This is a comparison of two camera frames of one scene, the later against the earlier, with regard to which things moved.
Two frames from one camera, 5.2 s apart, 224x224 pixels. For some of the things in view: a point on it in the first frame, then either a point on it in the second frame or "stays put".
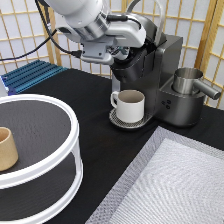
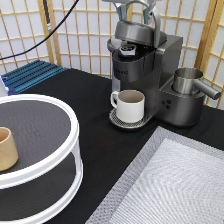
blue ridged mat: x=28 y=75 stays put
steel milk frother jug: x=186 y=80 stays put
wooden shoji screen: x=26 y=35 stays put
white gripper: x=107 y=40 → x=122 y=9
